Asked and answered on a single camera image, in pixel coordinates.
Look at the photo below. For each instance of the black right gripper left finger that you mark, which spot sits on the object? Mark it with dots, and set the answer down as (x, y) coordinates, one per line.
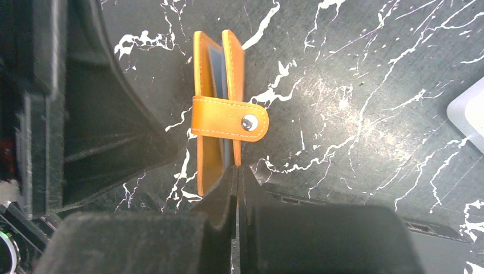
(197, 241)

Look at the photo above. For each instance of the white rectangular box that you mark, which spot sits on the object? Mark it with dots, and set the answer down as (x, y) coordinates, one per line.
(466, 113)

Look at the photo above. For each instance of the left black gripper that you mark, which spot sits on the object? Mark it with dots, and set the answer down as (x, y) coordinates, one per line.
(72, 127)

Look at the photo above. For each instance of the orange leather card holder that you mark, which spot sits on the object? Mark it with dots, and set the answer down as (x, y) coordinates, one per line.
(221, 119)

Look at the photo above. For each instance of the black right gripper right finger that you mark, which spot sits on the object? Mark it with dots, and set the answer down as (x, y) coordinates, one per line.
(277, 237)

